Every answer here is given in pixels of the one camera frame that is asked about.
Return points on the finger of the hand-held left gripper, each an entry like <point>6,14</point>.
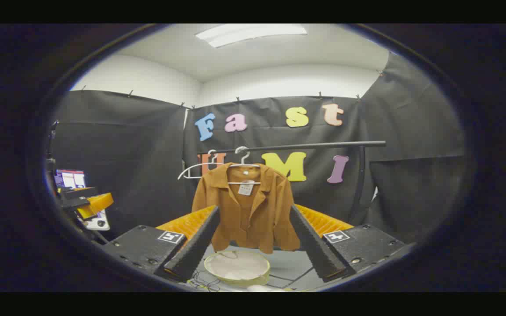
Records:
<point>97,202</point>

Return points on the ceiling light panel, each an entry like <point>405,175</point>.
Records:
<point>248,34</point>

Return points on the brown collared shirt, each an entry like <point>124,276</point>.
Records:
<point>253,219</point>

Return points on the white laundry hamper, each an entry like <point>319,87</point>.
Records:
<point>237,265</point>

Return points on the computer monitor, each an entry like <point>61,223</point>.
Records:
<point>72,179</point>

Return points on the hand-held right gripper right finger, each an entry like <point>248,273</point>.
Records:
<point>319,250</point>

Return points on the black backdrop cloth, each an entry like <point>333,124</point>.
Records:
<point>139,145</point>

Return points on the black clothes rack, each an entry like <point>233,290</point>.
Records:
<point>323,145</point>

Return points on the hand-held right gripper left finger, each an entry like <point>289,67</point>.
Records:
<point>193,250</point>

